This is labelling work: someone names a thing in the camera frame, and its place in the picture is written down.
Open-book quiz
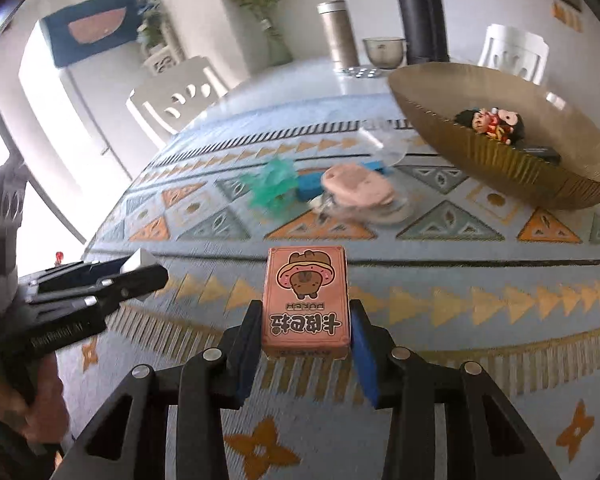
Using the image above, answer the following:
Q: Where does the big-head black-haired doll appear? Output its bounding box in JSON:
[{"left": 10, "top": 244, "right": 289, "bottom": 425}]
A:
[{"left": 495, "top": 109, "right": 527, "bottom": 147}]

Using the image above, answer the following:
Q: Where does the white dining chair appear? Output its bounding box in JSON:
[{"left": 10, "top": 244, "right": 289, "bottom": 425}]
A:
[
  {"left": 477, "top": 24, "right": 549, "bottom": 86},
  {"left": 126, "top": 57, "right": 229, "bottom": 148}
]

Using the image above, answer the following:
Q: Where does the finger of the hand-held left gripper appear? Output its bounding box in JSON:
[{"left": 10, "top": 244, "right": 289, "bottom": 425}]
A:
[
  {"left": 30, "top": 247, "right": 158, "bottom": 293},
  {"left": 27, "top": 266, "right": 170, "bottom": 318}
]

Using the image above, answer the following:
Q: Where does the pink round compact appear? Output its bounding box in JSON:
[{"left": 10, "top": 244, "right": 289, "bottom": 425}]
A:
[{"left": 320, "top": 162, "right": 396, "bottom": 209}]

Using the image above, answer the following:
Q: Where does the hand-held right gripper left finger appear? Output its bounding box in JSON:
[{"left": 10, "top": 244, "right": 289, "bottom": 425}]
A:
[{"left": 60, "top": 299, "right": 263, "bottom": 480}]

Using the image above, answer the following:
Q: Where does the clear plastic packet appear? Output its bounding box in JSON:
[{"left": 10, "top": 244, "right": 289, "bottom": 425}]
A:
[{"left": 357, "top": 122, "right": 413, "bottom": 167}]

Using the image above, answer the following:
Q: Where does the glass vase with green branches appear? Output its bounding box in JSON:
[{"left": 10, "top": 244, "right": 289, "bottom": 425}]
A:
[{"left": 214, "top": 0, "right": 294, "bottom": 67}]

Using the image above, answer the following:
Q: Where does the grey glass bowl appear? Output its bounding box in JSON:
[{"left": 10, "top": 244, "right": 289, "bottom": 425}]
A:
[{"left": 362, "top": 36, "right": 407, "bottom": 70}]

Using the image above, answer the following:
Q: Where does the gold ribbed bowl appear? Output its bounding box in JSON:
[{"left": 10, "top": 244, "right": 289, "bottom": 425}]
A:
[{"left": 389, "top": 62, "right": 600, "bottom": 211}]

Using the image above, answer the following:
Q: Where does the blue wall picture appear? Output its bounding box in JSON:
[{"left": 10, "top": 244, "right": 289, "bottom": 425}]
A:
[{"left": 40, "top": 0, "right": 141, "bottom": 68}]

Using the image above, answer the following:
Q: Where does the teal plastic toy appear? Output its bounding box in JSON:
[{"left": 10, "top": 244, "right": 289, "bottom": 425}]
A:
[{"left": 249, "top": 156, "right": 299, "bottom": 212}]

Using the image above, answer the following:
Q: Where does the blue rectangular box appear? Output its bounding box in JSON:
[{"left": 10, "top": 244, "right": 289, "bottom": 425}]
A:
[{"left": 297, "top": 160, "right": 388, "bottom": 200}]

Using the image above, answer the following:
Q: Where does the large black bottle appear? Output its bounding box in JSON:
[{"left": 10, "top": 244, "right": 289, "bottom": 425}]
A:
[{"left": 386, "top": 0, "right": 448, "bottom": 63}]

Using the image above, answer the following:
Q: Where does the small doll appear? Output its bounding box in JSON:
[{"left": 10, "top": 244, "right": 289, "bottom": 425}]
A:
[{"left": 454, "top": 107, "right": 503, "bottom": 141}]

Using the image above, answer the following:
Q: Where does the champagne thermos flask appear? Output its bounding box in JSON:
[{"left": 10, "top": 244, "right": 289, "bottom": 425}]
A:
[{"left": 316, "top": 0, "right": 361, "bottom": 68}]

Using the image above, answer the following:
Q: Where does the pink card box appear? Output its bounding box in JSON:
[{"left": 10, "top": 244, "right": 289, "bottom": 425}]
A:
[{"left": 261, "top": 246, "right": 353, "bottom": 361}]

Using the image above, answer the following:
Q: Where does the yellow hanging ornament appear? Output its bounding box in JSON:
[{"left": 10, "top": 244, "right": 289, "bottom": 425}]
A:
[{"left": 552, "top": 2, "right": 584, "bottom": 34}]

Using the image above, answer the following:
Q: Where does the person's left hand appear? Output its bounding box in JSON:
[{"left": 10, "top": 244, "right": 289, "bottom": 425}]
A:
[{"left": 0, "top": 355, "right": 72, "bottom": 456}]

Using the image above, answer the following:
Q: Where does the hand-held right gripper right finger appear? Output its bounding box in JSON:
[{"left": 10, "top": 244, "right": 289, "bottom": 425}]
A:
[{"left": 349, "top": 300, "right": 551, "bottom": 480}]

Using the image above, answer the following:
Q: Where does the blue patterned tablecloth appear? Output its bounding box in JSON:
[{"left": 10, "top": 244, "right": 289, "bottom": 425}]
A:
[{"left": 55, "top": 105, "right": 600, "bottom": 480}]

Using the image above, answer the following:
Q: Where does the white carved plant stand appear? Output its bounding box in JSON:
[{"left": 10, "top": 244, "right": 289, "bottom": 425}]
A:
[{"left": 137, "top": 0, "right": 186, "bottom": 77}]

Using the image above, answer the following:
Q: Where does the black rectangular case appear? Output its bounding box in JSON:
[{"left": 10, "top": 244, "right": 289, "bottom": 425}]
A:
[{"left": 521, "top": 145, "right": 562, "bottom": 164}]

